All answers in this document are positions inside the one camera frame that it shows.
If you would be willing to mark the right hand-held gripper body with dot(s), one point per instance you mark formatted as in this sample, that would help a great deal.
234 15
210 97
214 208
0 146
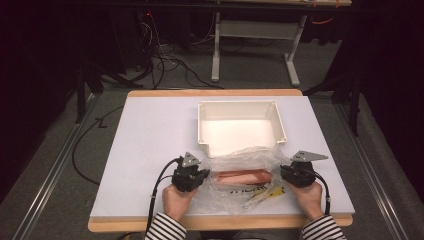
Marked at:
301 175

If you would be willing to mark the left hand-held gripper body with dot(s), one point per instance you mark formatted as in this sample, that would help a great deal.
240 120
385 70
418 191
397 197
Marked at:
186 176

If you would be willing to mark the clear plastic bag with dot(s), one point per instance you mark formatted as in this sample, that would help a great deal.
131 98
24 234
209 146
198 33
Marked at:
233 200

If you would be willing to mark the reddish brown box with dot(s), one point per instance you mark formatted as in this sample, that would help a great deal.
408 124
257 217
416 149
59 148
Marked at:
243 177

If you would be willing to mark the white plastic bin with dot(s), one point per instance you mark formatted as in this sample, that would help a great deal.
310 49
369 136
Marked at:
240 133

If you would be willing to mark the person's right hand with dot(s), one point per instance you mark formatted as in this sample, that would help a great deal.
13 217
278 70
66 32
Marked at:
308 200

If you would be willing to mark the person's left hand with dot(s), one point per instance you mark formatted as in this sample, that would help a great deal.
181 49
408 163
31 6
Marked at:
176 203

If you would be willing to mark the black metal stand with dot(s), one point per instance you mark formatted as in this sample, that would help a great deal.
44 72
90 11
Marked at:
81 86
355 100

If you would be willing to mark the metal floor rail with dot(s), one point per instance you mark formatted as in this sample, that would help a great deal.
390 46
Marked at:
50 180
373 173

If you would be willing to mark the white metal desk frame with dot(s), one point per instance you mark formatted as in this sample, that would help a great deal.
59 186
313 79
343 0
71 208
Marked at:
256 30

